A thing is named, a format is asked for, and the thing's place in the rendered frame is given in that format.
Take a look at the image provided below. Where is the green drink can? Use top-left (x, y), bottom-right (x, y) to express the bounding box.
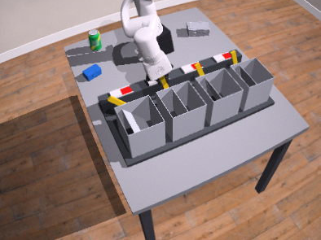
top-left (88, 29), bottom-right (102, 51)

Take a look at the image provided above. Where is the blue box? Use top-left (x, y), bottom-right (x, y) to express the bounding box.
top-left (83, 64), bottom-right (102, 81)

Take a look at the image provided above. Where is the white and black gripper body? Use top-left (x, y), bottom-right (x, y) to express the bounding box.
top-left (143, 51), bottom-right (172, 81)

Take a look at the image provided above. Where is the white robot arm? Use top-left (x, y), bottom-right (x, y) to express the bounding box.
top-left (121, 0), bottom-right (163, 63)

